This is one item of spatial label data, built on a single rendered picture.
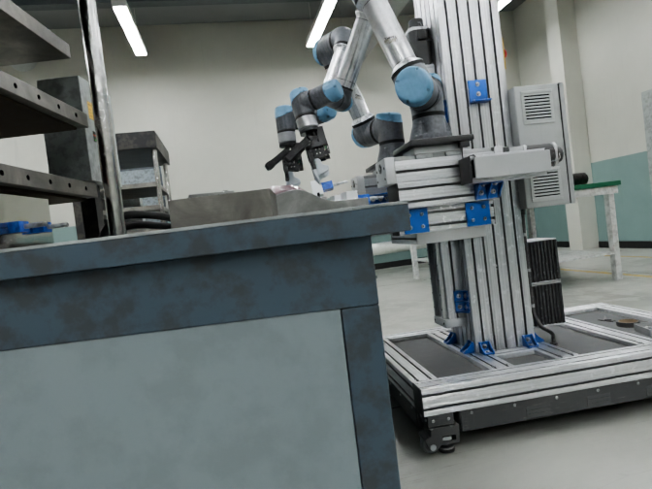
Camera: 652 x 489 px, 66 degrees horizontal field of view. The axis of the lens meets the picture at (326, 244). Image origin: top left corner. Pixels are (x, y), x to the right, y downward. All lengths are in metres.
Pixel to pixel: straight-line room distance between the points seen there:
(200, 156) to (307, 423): 7.86
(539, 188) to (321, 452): 1.60
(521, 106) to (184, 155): 6.86
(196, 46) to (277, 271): 8.32
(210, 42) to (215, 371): 8.37
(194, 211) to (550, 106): 1.54
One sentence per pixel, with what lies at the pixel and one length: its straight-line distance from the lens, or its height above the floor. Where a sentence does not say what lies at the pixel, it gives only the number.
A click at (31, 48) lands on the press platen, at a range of 2.04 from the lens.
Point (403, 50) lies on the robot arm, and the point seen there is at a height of 1.32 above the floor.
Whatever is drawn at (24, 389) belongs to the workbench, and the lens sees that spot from 0.78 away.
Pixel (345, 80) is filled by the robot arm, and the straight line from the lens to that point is 1.96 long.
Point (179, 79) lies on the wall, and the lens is 8.74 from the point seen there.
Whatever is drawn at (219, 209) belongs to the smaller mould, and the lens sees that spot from 1.01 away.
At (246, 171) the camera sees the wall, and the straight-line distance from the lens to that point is 8.40.
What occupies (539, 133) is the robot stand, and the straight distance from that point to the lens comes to 2.14.
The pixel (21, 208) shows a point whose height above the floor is 0.93.
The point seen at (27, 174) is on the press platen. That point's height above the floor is 1.02.
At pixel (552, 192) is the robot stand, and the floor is 0.81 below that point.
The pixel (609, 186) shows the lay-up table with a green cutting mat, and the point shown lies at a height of 0.85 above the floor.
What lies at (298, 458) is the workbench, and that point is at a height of 0.48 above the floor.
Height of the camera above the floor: 0.78
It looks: 2 degrees down
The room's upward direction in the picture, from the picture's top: 7 degrees counter-clockwise
